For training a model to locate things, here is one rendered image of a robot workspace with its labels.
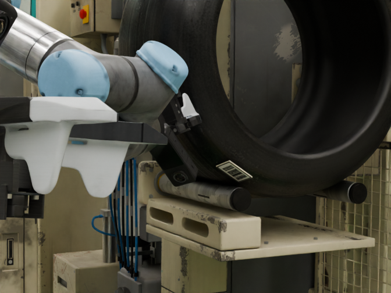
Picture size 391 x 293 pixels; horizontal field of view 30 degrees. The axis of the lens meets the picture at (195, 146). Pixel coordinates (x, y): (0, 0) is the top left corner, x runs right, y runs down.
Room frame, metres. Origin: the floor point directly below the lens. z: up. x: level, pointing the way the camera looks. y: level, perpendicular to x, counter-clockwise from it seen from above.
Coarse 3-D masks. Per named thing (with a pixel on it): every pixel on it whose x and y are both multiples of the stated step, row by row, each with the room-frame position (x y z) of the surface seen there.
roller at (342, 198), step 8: (336, 184) 1.53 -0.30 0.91; (344, 184) 1.51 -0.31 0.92; (352, 184) 1.50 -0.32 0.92; (360, 184) 1.49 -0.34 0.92; (320, 192) 1.58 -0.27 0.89; (328, 192) 1.55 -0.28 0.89; (336, 192) 1.53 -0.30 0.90; (344, 192) 1.50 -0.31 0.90; (352, 192) 1.48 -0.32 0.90; (360, 192) 1.49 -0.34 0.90; (336, 200) 1.55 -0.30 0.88; (344, 200) 1.51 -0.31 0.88; (352, 200) 1.49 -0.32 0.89; (360, 200) 1.49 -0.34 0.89
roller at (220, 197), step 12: (168, 180) 1.62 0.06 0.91; (204, 180) 1.51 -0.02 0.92; (168, 192) 1.63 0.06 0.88; (180, 192) 1.56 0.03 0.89; (192, 192) 1.50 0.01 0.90; (204, 192) 1.45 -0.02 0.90; (216, 192) 1.41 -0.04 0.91; (228, 192) 1.38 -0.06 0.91; (240, 192) 1.36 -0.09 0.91; (216, 204) 1.42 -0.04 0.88; (228, 204) 1.37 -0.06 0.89; (240, 204) 1.36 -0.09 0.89
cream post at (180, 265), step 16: (224, 0) 1.77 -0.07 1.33; (224, 16) 1.77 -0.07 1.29; (224, 32) 1.77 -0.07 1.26; (224, 48) 1.77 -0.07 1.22; (224, 64) 1.77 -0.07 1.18; (224, 80) 1.77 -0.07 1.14; (176, 256) 1.75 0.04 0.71; (192, 256) 1.73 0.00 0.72; (176, 272) 1.75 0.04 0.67; (192, 272) 1.73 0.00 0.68; (208, 272) 1.75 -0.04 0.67; (224, 272) 1.77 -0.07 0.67; (176, 288) 1.75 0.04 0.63; (192, 288) 1.73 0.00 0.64; (208, 288) 1.75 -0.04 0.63; (224, 288) 1.77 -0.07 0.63
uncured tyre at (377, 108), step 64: (128, 0) 1.50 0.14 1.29; (192, 0) 1.32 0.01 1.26; (320, 0) 1.76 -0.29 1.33; (384, 0) 1.50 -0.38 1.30; (192, 64) 1.31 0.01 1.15; (320, 64) 1.78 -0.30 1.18; (384, 64) 1.53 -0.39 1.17; (192, 128) 1.34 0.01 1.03; (320, 128) 1.74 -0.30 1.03; (384, 128) 1.51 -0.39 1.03; (256, 192) 1.43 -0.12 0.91
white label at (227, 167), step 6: (228, 162) 1.35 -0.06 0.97; (222, 168) 1.37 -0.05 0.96; (228, 168) 1.36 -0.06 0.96; (234, 168) 1.36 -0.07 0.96; (240, 168) 1.36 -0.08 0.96; (228, 174) 1.38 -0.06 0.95; (234, 174) 1.38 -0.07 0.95; (240, 174) 1.37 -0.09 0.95; (246, 174) 1.36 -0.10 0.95; (240, 180) 1.39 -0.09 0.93
